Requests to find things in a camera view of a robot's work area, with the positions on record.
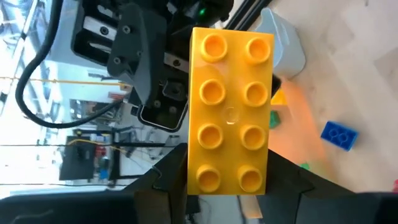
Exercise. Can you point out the orange translucent bin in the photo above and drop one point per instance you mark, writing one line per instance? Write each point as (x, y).
(298, 130)

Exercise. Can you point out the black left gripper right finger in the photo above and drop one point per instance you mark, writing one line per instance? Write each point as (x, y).
(289, 193)

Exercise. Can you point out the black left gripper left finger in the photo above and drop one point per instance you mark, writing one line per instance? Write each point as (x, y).
(168, 186)

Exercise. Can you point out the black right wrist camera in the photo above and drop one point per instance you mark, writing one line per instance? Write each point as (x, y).
(161, 119)

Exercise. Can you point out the yellow eight-stud toy brick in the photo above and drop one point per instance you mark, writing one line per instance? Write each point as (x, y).
(230, 115)

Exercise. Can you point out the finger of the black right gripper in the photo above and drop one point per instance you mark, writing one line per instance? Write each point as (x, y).
(136, 46)
(276, 85)

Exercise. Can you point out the small green toy brick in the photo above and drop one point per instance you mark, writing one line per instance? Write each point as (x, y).
(274, 119)

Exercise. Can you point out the small dark blue toy brick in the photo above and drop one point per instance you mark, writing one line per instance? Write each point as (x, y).
(339, 135)

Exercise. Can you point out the white plastic bin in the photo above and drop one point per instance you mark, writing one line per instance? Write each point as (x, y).
(286, 46)

